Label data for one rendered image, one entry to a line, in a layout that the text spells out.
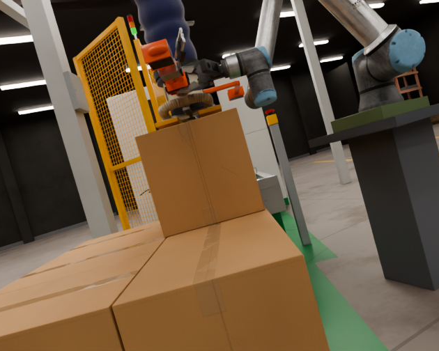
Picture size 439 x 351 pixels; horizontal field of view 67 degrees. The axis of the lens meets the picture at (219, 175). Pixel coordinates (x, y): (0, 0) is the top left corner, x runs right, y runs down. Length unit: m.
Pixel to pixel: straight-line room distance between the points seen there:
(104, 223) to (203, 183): 1.64
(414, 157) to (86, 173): 2.22
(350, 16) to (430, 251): 1.01
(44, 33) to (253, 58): 2.08
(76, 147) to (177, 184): 1.66
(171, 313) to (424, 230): 1.20
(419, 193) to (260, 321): 1.08
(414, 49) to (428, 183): 0.56
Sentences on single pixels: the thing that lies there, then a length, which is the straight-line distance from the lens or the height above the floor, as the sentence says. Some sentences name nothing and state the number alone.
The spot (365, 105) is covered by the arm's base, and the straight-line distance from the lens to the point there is 1.65.
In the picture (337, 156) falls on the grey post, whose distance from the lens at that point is 4.94.
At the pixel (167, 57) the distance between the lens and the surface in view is 0.98.
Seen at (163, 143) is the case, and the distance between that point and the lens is 1.27.
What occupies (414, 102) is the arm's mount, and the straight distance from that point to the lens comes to 1.63.
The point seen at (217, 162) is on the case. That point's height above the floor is 0.77.
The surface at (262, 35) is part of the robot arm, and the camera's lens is 1.52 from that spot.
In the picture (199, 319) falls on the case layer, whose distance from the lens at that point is 0.71.
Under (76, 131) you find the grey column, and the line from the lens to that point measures 2.83.
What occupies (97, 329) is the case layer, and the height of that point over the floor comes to 0.51.
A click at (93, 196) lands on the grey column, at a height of 0.78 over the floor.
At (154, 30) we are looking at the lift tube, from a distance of 1.60.
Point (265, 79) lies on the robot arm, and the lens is 1.31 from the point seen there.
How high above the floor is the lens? 0.76
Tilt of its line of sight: 2 degrees down
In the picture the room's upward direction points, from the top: 16 degrees counter-clockwise
